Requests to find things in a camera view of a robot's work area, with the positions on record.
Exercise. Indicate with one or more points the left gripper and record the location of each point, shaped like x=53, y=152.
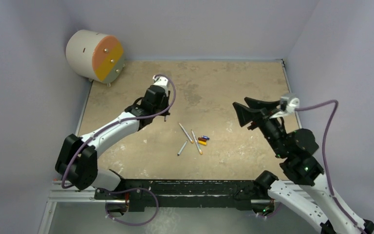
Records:
x=166, y=100

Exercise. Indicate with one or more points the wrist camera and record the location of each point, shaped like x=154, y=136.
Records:
x=288, y=103
x=161, y=81

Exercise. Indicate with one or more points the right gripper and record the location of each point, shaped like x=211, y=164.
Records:
x=258, y=115

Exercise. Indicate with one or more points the black base frame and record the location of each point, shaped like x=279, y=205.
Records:
x=243, y=195

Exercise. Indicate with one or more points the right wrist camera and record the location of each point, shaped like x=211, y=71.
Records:
x=288, y=103

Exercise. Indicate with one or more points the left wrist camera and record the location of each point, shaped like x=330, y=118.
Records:
x=161, y=81

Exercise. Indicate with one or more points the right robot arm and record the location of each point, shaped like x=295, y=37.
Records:
x=323, y=209

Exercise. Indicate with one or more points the yellow pen cap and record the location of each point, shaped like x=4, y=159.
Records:
x=202, y=143

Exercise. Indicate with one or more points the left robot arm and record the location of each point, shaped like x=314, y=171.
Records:
x=77, y=160

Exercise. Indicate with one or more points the round cabinet with coloured drawers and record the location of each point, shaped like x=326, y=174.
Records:
x=96, y=56

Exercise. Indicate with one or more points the white pen orange tip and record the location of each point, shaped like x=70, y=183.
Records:
x=196, y=142

